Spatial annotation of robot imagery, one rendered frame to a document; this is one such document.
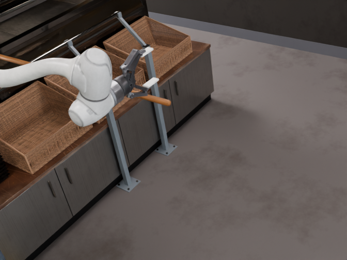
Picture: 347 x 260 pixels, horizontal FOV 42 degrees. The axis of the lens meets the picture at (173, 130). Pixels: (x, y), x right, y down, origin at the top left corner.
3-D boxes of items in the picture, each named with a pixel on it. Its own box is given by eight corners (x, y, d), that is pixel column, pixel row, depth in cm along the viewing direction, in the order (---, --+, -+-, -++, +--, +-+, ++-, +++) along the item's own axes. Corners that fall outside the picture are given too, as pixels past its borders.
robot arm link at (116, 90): (100, 104, 168) (111, 96, 171) (117, 110, 163) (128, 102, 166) (94, 83, 162) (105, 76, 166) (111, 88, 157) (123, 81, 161)
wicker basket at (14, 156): (-14, 153, 303) (-30, 120, 287) (49, 111, 338) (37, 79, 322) (32, 176, 277) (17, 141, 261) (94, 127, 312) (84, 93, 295)
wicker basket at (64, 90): (52, 109, 339) (41, 77, 323) (103, 74, 373) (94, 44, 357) (99, 125, 313) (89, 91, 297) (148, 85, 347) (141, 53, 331)
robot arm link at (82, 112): (115, 114, 165) (118, 90, 155) (84, 137, 156) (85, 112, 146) (94, 98, 168) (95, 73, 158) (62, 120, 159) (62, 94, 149)
